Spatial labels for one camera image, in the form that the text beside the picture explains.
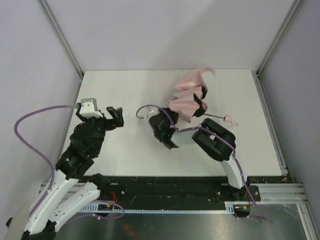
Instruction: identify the pink folding umbrella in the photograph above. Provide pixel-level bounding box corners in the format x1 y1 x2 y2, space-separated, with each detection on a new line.
167 66 239 127

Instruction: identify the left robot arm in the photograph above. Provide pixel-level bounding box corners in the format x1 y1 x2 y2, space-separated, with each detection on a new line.
6 102 124 240

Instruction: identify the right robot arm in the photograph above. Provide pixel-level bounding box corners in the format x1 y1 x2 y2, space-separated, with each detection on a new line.
148 109 254 202

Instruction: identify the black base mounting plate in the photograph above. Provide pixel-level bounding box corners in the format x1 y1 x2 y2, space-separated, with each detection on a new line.
81 174 261 211

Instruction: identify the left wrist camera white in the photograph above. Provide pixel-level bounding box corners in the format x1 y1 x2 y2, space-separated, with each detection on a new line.
79 98 104 119

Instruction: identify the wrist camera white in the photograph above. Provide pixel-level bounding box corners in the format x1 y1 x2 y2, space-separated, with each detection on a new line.
144 106 159 121
79 98 104 119

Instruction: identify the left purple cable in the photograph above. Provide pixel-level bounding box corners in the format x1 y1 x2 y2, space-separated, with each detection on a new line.
14 104 126 221

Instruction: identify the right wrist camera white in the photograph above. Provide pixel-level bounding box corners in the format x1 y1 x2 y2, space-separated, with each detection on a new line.
144 106 159 121

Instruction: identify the left aluminium frame post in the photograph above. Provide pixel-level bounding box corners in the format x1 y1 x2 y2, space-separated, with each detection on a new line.
37 0 84 79

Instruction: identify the aluminium frame post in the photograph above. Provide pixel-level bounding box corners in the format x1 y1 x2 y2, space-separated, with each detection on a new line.
256 0 306 76
37 0 84 79

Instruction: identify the grey cable duct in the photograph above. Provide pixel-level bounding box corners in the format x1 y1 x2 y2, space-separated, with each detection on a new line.
74 201 253 215

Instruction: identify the right aluminium frame post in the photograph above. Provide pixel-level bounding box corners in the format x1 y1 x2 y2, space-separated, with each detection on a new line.
256 0 306 76

